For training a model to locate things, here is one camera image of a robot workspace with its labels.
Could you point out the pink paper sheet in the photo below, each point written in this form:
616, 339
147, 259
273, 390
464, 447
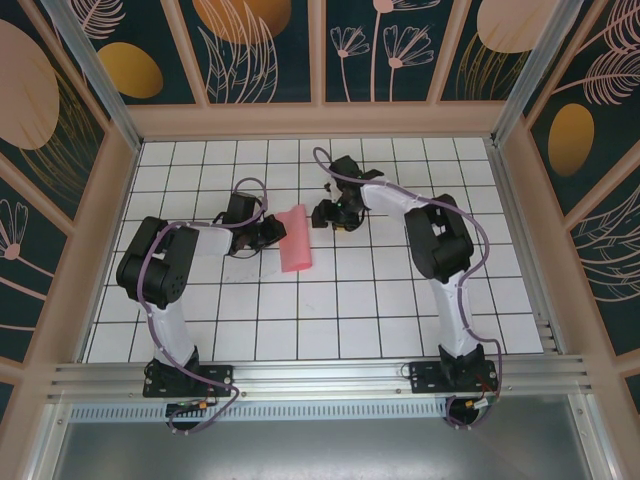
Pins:
295, 240

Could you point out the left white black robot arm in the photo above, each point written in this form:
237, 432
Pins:
175, 285

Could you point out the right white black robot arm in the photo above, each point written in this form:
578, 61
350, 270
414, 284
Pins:
450, 260

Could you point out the grey metal sheet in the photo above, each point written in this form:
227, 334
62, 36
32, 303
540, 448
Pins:
320, 450

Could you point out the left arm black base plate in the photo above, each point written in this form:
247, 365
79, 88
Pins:
220, 375

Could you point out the aluminium mounting rail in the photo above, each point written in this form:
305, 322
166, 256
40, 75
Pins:
320, 372

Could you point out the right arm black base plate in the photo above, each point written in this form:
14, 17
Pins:
425, 375

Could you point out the aluminium side rail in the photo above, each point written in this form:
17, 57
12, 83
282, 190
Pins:
525, 250

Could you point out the aluminium corner post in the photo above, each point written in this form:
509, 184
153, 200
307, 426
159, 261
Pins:
535, 75
95, 75

